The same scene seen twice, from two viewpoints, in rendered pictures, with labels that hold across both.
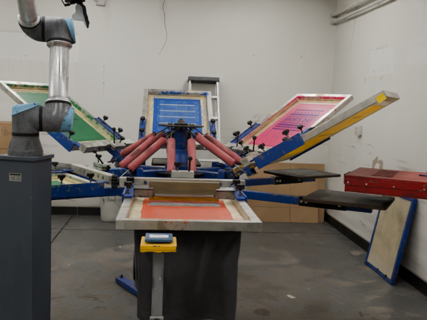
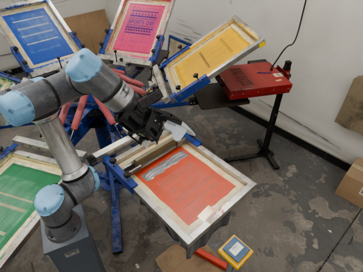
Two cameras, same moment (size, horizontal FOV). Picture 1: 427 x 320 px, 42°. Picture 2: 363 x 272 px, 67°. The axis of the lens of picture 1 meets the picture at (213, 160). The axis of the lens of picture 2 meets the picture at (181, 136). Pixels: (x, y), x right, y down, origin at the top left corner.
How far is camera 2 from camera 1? 199 cm
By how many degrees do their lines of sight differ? 48
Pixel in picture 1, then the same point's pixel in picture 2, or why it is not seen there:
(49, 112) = (79, 191)
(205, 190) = (170, 145)
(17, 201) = (80, 263)
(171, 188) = (150, 156)
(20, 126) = (59, 220)
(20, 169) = (75, 246)
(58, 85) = (72, 161)
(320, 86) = not seen: outside the picture
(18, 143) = (63, 231)
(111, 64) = not seen: outside the picture
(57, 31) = not seen: hidden behind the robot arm
